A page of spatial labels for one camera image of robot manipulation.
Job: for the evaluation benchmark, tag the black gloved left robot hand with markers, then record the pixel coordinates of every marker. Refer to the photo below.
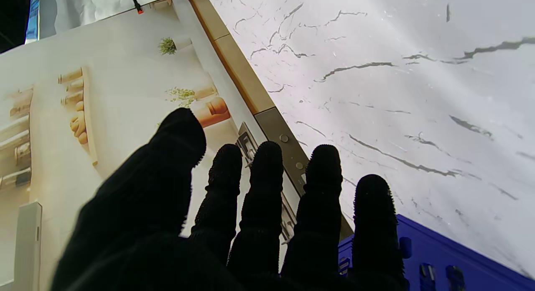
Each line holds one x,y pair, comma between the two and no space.
146,232

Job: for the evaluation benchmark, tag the blue perforated plastic file rack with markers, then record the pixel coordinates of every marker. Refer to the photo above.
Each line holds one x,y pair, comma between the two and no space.
439,261

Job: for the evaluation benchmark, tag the orange black spring clamp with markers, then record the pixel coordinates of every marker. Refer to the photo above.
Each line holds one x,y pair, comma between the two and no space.
136,2

